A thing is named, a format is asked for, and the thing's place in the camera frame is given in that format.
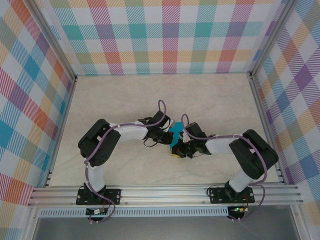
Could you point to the aluminium frame post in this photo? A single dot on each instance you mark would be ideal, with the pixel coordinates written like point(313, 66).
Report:
point(271, 40)
point(52, 40)

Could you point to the aluminium mounting rail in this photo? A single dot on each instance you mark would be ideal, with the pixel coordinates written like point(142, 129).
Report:
point(162, 196)

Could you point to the blue paper sheet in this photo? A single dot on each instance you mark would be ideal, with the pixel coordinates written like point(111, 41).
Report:
point(177, 128)

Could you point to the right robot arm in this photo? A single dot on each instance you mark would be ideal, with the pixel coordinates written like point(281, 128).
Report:
point(250, 160)

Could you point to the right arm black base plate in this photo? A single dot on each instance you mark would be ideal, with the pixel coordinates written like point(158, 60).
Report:
point(218, 196)

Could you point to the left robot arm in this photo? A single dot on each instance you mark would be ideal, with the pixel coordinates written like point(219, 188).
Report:
point(105, 155)

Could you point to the aluminium side rail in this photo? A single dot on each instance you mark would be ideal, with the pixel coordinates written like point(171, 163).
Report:
point(262, 120)
point(63, 130)

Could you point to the grey metal panel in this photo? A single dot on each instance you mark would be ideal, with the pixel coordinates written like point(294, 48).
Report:
point(162, 228)

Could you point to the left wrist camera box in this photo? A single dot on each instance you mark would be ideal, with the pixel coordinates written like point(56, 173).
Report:
point(171, 124)

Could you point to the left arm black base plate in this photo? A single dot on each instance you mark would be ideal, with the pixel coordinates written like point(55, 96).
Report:
point(112, 196)

